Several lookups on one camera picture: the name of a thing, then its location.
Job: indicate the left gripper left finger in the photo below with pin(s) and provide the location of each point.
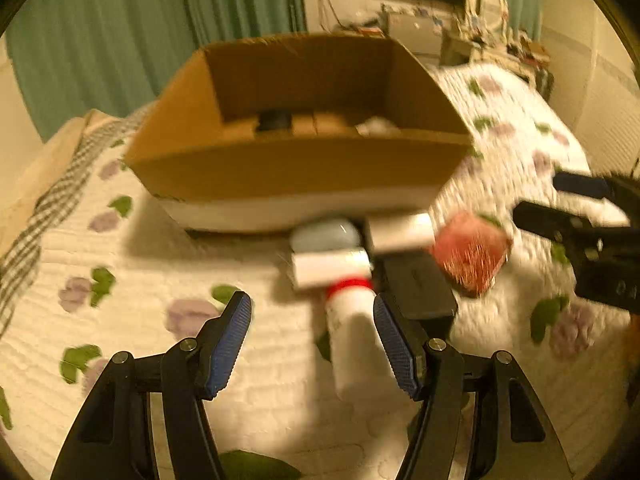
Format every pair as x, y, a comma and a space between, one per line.
112, 437

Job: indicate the grey UGREEN charger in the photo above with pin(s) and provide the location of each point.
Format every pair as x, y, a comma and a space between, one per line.
417, 286

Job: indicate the grey checkered bedsheet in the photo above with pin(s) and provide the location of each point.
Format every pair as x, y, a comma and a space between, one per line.
19, 267

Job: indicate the light blue oval case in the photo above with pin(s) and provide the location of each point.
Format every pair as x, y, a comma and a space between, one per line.
325, 235

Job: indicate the silver mini fridge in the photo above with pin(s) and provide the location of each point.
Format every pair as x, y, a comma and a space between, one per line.
420, 34

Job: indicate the white floral quilt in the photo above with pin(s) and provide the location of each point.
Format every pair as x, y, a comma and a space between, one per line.
119, 274

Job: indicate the white electric screwdriver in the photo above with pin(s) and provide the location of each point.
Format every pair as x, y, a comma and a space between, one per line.
377, 126

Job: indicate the white oval vanity mirror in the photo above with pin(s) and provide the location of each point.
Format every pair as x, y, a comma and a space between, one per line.
491, 15

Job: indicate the beige pillow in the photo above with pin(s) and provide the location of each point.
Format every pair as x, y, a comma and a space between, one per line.
19, 197

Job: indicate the white small box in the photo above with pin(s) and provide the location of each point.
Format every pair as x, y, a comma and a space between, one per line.
323, 269

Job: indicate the white box upper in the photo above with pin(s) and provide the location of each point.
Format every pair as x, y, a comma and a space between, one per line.
398, 232

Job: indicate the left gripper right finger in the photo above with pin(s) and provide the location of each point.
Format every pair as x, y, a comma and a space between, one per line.
512, 436

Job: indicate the black cylindrical device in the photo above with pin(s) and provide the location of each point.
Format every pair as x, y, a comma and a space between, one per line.
274, 120

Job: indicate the brown cardboard box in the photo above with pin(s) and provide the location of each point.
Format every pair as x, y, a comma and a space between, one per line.
198, 154

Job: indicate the white bottle red band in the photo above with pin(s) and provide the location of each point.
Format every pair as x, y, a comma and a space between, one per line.
360, 368

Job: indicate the white dressing table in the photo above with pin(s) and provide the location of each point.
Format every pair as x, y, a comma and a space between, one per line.
455, 50

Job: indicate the green curtain left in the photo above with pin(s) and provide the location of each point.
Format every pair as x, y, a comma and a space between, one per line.
116, 55

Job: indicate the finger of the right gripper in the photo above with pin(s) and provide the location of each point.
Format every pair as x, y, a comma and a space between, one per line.
566, 228
620, 190

